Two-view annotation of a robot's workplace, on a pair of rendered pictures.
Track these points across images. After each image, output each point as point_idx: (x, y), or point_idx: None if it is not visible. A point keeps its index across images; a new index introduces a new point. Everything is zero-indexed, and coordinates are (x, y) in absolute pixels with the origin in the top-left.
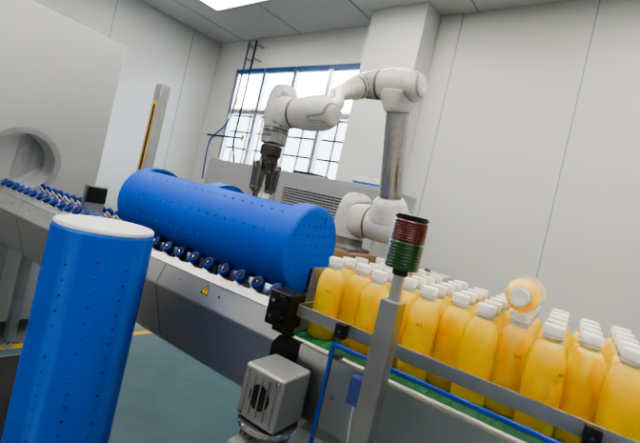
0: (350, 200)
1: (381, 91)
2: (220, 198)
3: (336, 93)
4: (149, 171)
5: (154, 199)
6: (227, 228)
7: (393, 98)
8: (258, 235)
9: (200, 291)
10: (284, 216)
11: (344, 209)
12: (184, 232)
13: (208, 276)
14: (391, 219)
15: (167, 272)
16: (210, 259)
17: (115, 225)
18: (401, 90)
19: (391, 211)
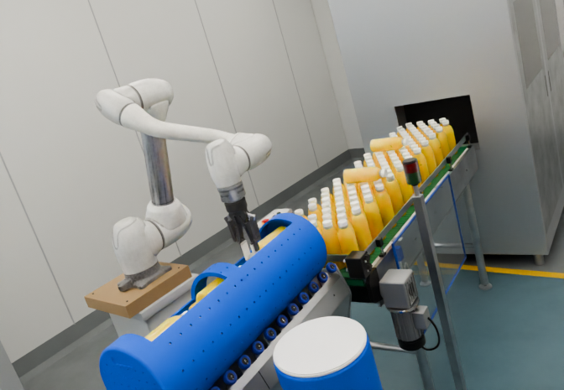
0: (139, 229)
1: (150, 109)
2: (263, 266)
3: (201, 127)
4: (156, 341)
5: (221, 336)
6: (293, 274)
7: (163, 111)
8: (310, 254)
9: None
10: (306, 230)
11: (141, 240)
12: (263, 323)
13: (291, 327)
14: (185, 214)
15: (267, 372)
16: (280, 317)
17: (313, 340)
18: (167, 101)
19: (181, 207)
